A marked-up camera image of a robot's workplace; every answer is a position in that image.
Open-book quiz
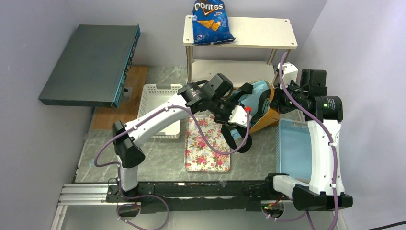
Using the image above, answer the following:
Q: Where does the brown Trader Joe's tote bag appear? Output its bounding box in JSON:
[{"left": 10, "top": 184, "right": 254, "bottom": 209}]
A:
[{"left": 231, "top": 79, "right": 281, "bottom": 134}]

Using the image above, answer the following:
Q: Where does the light blue cartoon plastic bag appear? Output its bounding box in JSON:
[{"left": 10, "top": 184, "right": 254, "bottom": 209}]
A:
[{"left": 229, "top": 80, "right": 271, "bottom": 140}]

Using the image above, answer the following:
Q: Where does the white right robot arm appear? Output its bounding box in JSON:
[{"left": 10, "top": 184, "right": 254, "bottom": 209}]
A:
[{"left": 264, "top": 69, "right": 353, "bottom": 211}]

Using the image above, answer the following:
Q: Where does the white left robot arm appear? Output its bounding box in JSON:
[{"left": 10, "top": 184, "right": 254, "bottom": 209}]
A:
[{"left": 113, "top": 73, "right": 247, "bottom": 201}]

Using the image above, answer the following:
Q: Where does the floral pattern tray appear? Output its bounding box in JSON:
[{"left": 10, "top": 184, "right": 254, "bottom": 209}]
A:
[{"left": 184, "top": 115, "right": 231, "bottom": 172}]

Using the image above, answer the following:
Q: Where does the light blue plastic basket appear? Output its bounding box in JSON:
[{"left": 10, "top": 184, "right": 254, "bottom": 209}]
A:
[{"left": 275, "top": 119, "right": 312, "bottom": 183}]

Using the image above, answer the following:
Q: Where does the white two-tier shelf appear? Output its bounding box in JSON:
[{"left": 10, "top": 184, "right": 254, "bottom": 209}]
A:
[{"left": 183, "top": 15, "right": 298, "bottom": 88}]

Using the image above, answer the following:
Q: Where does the white plastic basket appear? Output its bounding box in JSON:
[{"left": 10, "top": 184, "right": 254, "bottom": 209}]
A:
[{"left": 137, "top": 84, "right": 182, "bottom": 139}]

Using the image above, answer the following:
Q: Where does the blue Doritos chip bag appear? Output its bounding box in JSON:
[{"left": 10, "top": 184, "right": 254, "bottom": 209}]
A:
[{"left": 192, "top": 0, "right": 236, "bottom": 46}]

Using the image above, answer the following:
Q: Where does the wooden board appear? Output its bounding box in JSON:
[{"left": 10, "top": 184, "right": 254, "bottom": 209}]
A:
[{"left": 90, "top": 66, "right": 148, "bottom": 130}]

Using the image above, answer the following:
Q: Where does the dark grey flat box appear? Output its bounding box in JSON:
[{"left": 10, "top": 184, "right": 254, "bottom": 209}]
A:
[{"left": 38, "top": 24, "right": 140, "bottom": 108}]

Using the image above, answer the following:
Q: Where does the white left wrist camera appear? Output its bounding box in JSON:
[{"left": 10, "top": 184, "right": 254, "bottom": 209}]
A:
[{"left": 228, "top": 105, "right": 252, "bottom": 128}]

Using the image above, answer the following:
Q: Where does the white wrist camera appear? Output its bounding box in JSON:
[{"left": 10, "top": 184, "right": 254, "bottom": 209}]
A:
[
  {"left": 228, "top": 105, "right": 252, "bottom": 128},
  {"left": 277, "top": 62, "right": 298, "bottom": 88}
]

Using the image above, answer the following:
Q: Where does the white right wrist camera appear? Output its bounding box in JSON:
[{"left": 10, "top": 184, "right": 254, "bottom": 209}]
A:
[{"left": 277, "top": 62, "right": 298, "bottom": 88}]

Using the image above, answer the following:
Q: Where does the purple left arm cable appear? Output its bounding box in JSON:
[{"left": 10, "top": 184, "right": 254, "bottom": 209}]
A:
[{"left": 93, "top": 104, "right": 253, "bottom": 230}]

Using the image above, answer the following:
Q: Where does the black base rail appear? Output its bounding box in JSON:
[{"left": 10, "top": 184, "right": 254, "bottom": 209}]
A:
[{"left": 105, "top": 180, "right": 281, "bottom": 214}]

